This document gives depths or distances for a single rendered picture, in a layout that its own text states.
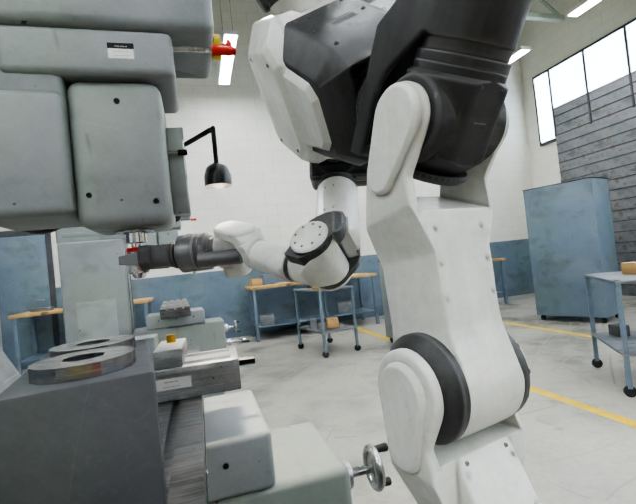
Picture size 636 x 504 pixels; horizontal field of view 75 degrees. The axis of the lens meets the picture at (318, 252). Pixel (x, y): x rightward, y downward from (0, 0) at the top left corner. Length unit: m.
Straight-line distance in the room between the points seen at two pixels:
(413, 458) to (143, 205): 0.72
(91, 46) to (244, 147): 6.94
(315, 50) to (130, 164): 0.49
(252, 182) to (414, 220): 7.30
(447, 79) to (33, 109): 0.80
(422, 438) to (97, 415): 0.36
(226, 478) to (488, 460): 0.55
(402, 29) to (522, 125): 10.21
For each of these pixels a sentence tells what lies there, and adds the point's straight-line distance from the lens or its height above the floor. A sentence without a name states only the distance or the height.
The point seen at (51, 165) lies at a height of 1.44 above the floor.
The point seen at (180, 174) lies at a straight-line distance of 1.07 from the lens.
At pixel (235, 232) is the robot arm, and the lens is 0.91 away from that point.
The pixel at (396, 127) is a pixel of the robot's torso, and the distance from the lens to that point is 0.54.
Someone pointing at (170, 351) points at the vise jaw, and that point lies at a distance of 0.98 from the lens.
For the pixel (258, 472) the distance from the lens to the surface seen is 1.00.
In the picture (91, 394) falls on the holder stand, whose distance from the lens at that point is 0.41.
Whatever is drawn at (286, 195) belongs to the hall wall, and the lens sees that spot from 7.86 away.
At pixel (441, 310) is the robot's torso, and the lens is 0.55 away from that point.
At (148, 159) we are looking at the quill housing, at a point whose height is 1.45.
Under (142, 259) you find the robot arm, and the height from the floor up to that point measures 1.24.
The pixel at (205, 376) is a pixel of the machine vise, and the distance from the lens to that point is 0.99.
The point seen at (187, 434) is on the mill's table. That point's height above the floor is 0.93.
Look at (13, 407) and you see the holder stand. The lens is 0.42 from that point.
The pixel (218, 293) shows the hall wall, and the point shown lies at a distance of 7.57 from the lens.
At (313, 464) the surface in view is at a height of 0.73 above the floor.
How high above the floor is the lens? 1.19
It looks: 1 degrees up
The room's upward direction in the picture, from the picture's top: 6 degrees counter-clockwise
